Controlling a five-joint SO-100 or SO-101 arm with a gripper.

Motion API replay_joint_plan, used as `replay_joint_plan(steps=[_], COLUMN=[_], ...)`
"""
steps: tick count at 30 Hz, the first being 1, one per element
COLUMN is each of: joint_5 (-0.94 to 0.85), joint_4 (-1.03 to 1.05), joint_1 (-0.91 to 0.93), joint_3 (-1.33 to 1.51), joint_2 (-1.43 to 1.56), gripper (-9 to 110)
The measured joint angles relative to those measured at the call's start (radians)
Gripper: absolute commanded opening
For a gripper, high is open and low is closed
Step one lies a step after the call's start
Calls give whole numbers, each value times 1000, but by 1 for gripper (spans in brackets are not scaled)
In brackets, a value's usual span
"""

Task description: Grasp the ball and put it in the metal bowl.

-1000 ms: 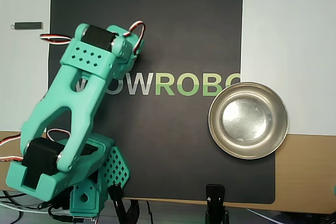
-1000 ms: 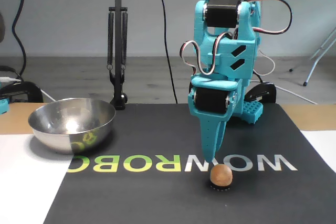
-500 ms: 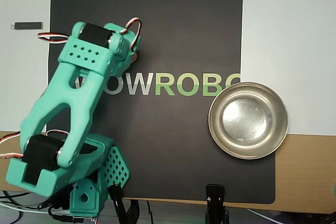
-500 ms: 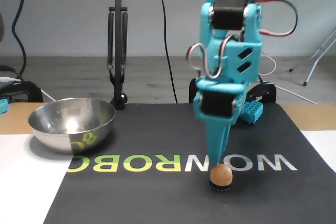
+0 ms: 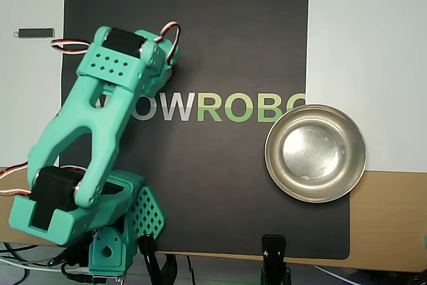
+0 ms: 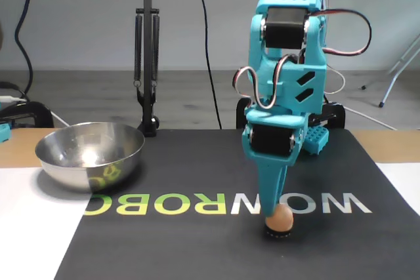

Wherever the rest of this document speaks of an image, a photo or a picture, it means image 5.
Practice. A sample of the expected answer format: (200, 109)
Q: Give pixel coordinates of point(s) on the teal 3D-printed robot arm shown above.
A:
(100, 125)

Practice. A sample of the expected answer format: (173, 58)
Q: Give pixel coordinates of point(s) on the black WOWROBO mat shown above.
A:
(227, 14)

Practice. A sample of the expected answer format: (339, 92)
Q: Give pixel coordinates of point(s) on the metal bowl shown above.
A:
(315, 153)

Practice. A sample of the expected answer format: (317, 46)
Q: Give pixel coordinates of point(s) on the black clamp at centre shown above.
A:
(273, 251)

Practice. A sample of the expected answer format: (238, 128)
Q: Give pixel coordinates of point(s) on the black robot base clamp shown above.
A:
(150, 258)

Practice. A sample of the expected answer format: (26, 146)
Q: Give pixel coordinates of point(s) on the teal gripper with servo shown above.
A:
(162, 77)

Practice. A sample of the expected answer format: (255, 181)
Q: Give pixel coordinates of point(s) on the black USB stick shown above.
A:
(35, 33)

